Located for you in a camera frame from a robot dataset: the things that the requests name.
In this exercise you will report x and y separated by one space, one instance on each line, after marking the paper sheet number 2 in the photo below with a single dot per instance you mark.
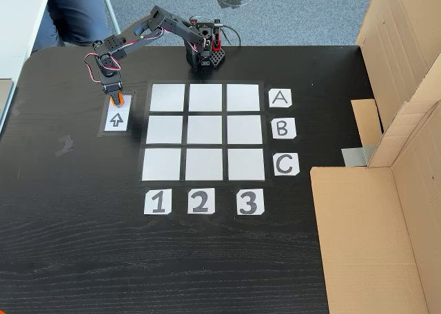
200 201

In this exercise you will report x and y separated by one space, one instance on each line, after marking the paper sheet letter A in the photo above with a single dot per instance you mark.
280 98

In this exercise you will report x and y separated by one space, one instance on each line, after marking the paper sheet letter C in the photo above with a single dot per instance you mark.
286 164

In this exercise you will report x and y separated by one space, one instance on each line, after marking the white nine-square grid sheet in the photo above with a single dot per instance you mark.
205 129

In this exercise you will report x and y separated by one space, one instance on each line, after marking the white desk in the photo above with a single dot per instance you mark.
17 24

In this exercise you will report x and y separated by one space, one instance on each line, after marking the grey duct tape strip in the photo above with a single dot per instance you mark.
356 155

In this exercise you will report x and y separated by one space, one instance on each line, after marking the red black table clamp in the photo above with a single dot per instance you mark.
217 45

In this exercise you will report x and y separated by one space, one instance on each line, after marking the paper sheet number 3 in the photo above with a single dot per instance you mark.
250 201

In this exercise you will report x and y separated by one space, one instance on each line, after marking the person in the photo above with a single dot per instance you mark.
76 14

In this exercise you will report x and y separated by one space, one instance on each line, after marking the crumpled clear tape scrap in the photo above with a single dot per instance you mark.
64 145

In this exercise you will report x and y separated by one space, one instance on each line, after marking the paper sheet number 1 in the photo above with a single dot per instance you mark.
158 201

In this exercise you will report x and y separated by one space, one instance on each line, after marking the paper sheet letter B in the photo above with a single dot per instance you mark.
283 128

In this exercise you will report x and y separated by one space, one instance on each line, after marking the large brown cardboard panel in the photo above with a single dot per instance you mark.
361 241

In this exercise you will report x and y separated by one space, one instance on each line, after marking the white arrow paper sheet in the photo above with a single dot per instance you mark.
117 121

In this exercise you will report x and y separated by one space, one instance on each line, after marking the flat clear tape piece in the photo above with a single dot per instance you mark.
18 108

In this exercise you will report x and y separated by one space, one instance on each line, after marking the white desk leg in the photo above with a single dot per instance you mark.
110 11

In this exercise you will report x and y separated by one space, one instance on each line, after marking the round orange token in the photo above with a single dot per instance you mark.
120 100

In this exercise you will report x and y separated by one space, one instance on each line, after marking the brown cardboard panel with flap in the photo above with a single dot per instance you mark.
396 35

